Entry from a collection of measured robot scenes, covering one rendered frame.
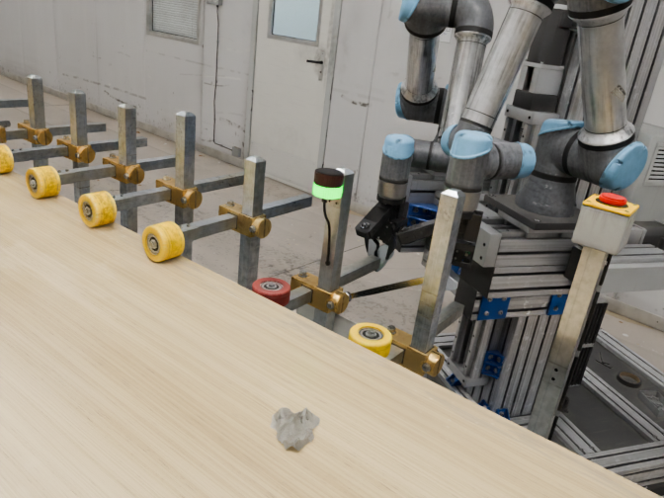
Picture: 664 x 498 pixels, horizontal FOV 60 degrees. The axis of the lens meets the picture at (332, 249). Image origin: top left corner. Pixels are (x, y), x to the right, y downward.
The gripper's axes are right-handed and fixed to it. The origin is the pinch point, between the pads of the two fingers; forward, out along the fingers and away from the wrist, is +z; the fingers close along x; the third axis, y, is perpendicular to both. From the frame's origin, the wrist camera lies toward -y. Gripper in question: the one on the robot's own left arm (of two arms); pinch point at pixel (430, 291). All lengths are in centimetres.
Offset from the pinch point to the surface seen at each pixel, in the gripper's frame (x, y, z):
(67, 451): -70, -36, 0
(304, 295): -6.9, -26.4, 4.9
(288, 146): 340, -162, 57
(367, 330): -22.9, -8.7, 0.0
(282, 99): 345, -173, 19
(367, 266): 16.5, -17.9, 4.9
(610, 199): -22.0, 24.9, -32.5
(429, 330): -13.8, 2.1, 1.8
